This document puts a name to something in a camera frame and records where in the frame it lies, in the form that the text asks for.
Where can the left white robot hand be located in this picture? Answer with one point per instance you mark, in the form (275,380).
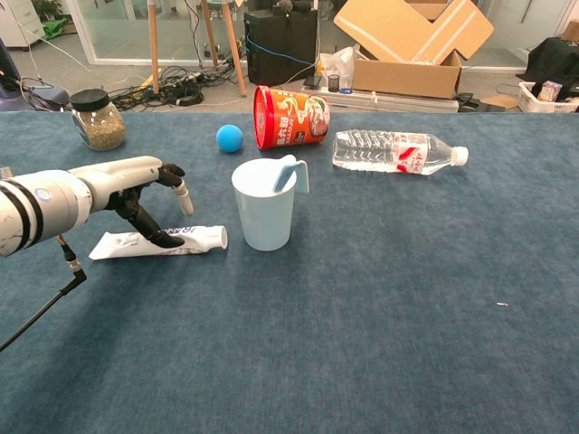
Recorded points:
(122,174)

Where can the white toothpaste tube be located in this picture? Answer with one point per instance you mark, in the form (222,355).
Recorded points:
(208,237)

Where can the light blue toothbrush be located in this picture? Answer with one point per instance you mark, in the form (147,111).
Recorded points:
(284,174)

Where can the blue ball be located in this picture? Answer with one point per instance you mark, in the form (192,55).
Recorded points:
(230,138)

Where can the red snack canister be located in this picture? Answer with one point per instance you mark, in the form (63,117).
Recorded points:
(289,122)

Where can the black mesh pen cup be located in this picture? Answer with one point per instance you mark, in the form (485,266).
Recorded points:
(334,84)

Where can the glass jar black lid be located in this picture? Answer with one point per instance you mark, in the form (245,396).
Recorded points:
(99,131)

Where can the wooden furniture leg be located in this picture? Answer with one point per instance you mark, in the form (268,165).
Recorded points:
(209,31)
(234,50)
(154,45)

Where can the green cloth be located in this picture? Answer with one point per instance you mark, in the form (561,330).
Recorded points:
(55,28)

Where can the white cabinet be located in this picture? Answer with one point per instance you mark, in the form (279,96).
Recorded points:
(18,22)

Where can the black computer tower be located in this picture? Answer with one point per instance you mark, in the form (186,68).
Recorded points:
(280,40)

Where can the black phone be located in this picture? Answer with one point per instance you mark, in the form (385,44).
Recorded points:
(313,81)

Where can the white plastic bag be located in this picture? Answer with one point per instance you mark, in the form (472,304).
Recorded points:
(339,63)

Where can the clear plastic water bottle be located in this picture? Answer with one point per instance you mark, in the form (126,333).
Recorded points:
(375,151)

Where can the blue carpet table cover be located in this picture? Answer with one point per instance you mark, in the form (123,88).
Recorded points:
(362,316)

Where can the long aluminium profile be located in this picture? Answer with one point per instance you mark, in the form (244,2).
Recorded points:
(407,104)

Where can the open cardboard box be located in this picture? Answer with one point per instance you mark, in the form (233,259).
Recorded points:
(407,77)

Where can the large flattened cardboard box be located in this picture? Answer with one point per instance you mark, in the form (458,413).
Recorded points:
(398,27)

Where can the small cardboard piece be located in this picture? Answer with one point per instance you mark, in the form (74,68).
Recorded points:
(500,102)

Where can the white plastic basket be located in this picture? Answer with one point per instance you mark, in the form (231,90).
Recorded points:
(534,105)

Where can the small printed carton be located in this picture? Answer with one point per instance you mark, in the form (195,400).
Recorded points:
(549,90)

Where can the black cloth cover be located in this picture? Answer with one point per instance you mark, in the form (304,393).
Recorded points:
(554,59)

